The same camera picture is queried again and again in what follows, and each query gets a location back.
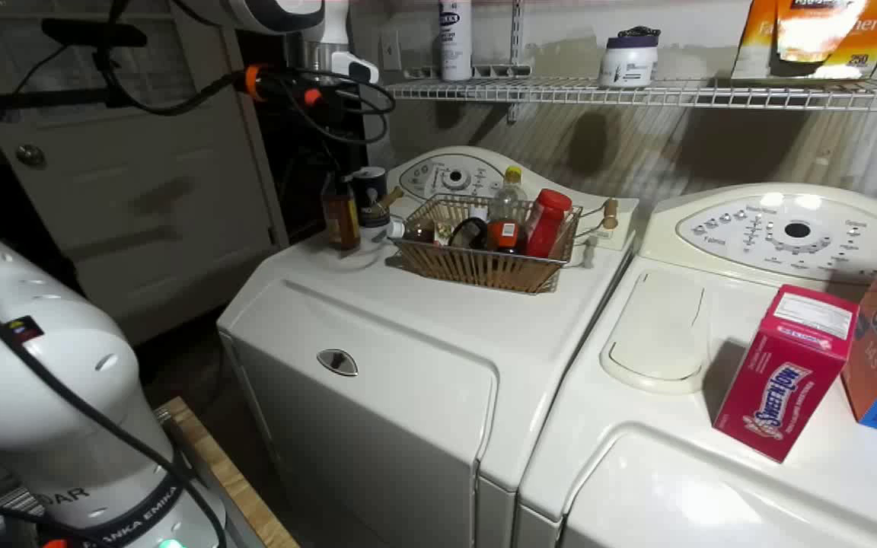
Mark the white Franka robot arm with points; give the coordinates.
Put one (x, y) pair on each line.
(45, 406)

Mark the red plastic container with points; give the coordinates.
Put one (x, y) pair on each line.
(549, 220)

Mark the orange labelled jar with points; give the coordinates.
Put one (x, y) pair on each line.
(507, 235)

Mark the white sink basin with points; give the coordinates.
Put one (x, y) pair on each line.
(409, 367)

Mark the clear bottle white label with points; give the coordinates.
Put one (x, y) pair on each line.
(507, 200)

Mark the black mug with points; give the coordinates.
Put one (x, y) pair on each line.
(370, 197)

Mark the brown glass bottle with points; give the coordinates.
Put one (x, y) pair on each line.
(338, 218)

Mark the white spray can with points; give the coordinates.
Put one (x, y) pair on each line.
(454, 41)

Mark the white jar dark lid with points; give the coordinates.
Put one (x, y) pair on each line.
(628, 61)

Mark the wooden board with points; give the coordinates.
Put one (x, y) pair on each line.
(230, 475)

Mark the beige cabinet door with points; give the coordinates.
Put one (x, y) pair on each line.
(143, 193)

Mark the white dryer with dial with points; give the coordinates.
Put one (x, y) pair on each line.
(683, 487)

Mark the pink cardboard box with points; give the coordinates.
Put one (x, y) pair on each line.
(784, 370)

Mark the round metal door knob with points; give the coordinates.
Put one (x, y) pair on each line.
(31, 157)

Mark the orange yellow package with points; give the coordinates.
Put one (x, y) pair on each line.
(823, 34)

